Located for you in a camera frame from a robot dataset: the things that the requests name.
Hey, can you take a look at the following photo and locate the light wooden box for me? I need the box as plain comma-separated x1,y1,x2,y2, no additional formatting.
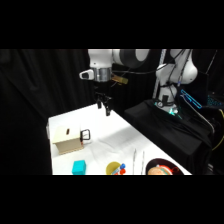
52,124,85,156

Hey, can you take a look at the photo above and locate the black round bowl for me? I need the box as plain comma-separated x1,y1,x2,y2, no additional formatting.
145,157,185,176

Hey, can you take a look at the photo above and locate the yellow cable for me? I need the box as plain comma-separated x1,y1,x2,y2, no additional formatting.
211,109,224,152

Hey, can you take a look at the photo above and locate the small green light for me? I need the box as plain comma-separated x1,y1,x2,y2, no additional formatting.
167,107,183,120

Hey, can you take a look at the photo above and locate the teal lit screen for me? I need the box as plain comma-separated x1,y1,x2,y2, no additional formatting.
206,93,224,110

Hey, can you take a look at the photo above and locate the blue striped panel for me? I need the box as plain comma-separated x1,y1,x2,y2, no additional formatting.
180,88,204,110

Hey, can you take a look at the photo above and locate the tan wrist mount piece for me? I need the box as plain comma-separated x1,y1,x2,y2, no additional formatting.
111,73,129,85

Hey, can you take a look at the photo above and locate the thin metal rod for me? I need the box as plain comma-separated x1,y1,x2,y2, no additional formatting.
132,148,137,175
141,150,146,175

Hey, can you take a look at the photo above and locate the toy burger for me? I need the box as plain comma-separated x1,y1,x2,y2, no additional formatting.
147,165,174,176

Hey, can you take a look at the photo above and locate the black curtain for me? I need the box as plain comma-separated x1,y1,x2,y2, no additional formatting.
0,49,224,176

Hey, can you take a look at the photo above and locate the teal block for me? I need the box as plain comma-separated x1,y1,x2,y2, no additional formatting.
71,159,87,176

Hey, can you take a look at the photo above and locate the black cloth covered stand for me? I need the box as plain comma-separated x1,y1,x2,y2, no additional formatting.
123,98,215,175

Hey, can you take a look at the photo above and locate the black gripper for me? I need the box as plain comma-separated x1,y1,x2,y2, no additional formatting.
94,88,113,117

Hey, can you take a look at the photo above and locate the yellow round plate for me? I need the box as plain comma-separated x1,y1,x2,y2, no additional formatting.
105,161,122,176

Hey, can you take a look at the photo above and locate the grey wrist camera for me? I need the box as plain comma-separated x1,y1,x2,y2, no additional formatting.
78,69,97,81

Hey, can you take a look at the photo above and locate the blue capped marker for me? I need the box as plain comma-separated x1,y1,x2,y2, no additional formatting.
115,162,127,174

